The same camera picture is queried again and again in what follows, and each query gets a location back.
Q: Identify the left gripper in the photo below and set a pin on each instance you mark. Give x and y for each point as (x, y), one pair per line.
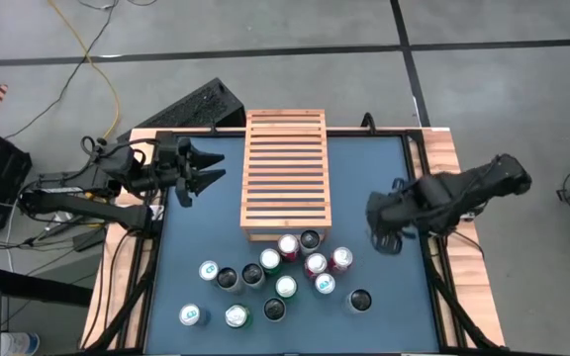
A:
(171, 163)

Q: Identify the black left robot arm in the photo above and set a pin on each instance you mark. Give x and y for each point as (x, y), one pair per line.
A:
(92, 207)

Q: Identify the white blue Celsius can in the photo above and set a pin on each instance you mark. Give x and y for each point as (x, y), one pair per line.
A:
(274, 309)
(310, 240)
(360, 299)

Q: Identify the black metal table frame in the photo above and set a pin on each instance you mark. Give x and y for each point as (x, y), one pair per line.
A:
(344, 133)

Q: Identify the black floor beam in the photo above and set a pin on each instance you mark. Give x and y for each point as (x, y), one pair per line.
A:
(32, 286)

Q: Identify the black plastic crate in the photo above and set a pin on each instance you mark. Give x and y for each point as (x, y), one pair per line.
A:
(3, 173)

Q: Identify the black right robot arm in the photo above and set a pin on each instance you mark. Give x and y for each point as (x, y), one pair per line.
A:
(488, 178)

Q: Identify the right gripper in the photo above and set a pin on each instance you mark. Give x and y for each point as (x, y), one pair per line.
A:
(389, 210)

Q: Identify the green Sprite can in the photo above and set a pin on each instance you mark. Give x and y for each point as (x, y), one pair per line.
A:
(286, 286)
(236, 315)
(270, 258)

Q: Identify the black clamp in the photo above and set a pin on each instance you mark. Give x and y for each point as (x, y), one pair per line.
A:
(370, 126)
(213, 129)

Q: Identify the white and blue container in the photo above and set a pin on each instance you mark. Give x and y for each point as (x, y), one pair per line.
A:
(20, 344)

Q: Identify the slatted bamboo shelf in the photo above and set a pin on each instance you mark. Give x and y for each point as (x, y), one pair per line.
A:
(285, 223)

